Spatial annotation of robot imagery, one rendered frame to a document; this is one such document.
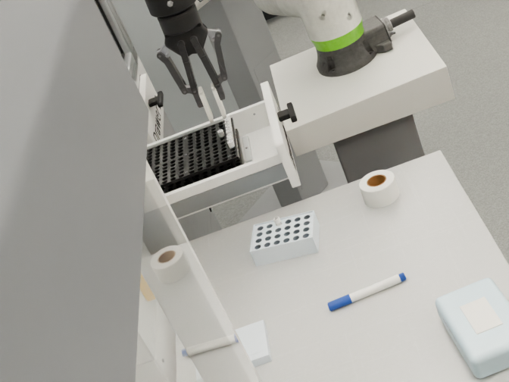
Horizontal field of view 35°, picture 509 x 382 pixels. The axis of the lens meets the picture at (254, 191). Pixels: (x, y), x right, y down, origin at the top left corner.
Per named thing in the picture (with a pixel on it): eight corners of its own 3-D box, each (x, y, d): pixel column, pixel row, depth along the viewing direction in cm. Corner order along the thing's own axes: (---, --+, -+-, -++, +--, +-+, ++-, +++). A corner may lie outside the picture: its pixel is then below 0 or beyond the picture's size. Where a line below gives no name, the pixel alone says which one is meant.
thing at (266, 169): (275, 121, 182) (265, 98, 179) (289, 179, 160) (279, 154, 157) (112, 183, 186) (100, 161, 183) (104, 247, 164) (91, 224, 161)
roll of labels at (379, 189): (404, 185, 157) (398, 168, 155) (394, 208, 153) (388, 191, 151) (370, 186, 161) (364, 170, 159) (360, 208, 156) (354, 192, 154)
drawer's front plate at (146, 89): (163, 108, 214) (146, 72, 208) (163, 161, 189) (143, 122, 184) (157, 110, 214) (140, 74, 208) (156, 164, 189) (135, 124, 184)
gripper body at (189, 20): (195, -6, 152) (212, 39, 157) (154, 9, 153) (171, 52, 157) (197, 7, 145) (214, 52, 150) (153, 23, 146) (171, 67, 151)
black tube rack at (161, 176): (242, 141, 179) (232, 117, 176) (249, 181, 164) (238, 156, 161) (150, 176, 182) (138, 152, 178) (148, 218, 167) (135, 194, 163)
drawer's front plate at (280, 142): (283, 120, 184) (266, 79, 178) (301, 186, 159) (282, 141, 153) (276, 123, 184) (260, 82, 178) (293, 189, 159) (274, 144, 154)
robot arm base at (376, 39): (407, 17, 199) (401, -5, 196) (430, 36, 186) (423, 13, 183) (311, 62, 200) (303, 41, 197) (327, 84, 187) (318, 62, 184)
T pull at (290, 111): (293, 106, 170) (291, 100, 169) (298, 122, 164) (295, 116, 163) (277, 112, 171) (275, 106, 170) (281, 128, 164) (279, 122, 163)
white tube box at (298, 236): (320, 224, 157) (313, 209, 155) (318, 252, 150) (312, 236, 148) (260, 239, 160) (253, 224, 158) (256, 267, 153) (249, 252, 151)
